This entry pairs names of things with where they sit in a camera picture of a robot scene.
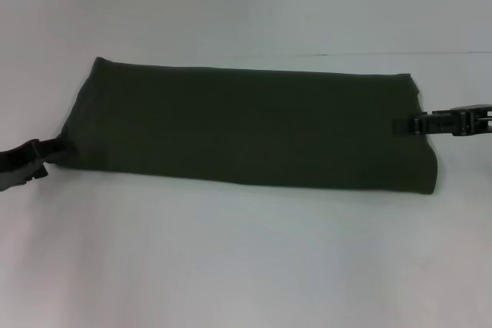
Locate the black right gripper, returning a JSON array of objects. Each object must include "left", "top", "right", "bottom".
[{"left": 391, "top": 104, "right": 492, "bottom": 137}]

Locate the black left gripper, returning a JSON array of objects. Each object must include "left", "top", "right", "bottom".
[{"left": 0, "top": 137, "right": 75, "bottom": 193}]

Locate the dark green FREE! t-shirt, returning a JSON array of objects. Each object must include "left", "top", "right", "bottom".
[{"left": 52, "top": 56, "right": 438, "bottom": 195}]

